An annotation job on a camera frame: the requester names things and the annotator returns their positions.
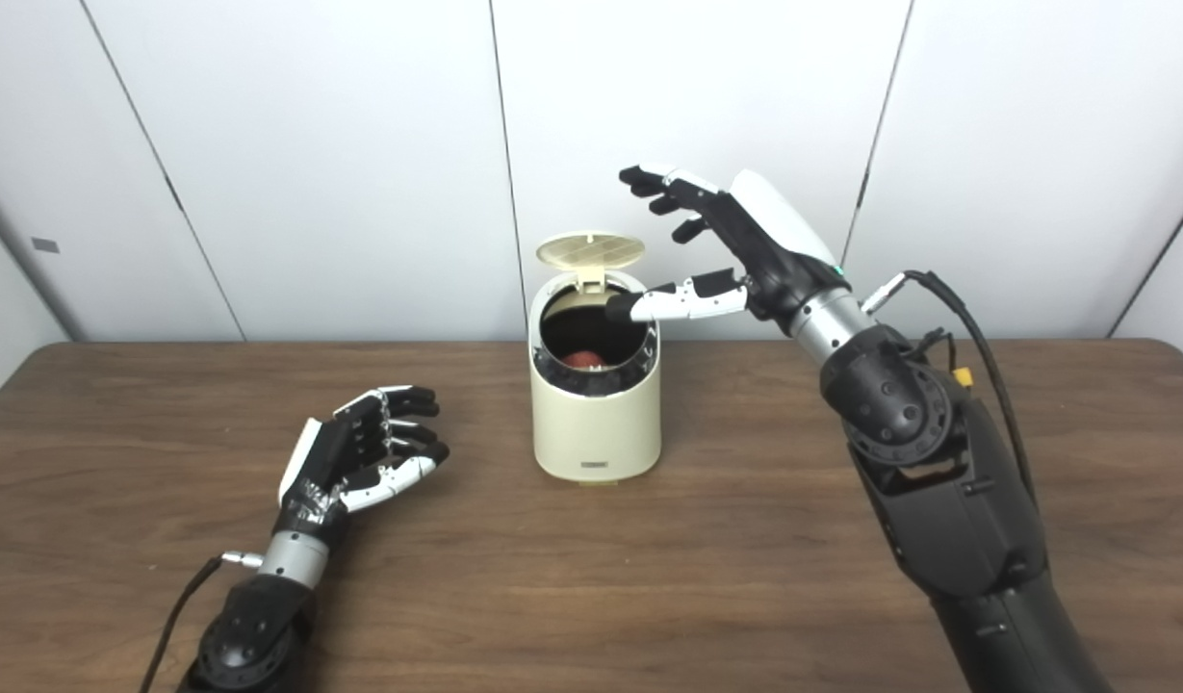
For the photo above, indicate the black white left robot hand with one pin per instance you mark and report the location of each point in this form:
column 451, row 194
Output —
column 326, row 462

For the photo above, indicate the small grey wall label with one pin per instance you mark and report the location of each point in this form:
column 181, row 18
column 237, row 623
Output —
column 45, row 245

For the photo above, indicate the red apple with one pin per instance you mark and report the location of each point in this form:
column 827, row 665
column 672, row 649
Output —
column 583, row 361

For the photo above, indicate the black wall panel hinge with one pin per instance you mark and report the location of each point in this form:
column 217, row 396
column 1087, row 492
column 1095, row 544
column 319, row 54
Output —
column 174, row 192

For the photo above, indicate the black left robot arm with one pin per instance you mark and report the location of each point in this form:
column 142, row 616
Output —
column 249, row 626

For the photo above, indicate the round cream bin lid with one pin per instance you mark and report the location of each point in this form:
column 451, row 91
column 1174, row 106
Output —
column 591, row 252

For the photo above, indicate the cream-colored bin body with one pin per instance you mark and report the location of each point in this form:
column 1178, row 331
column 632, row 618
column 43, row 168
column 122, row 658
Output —
column 596, row 433

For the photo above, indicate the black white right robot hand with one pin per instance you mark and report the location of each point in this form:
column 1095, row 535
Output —
column 774, row 250

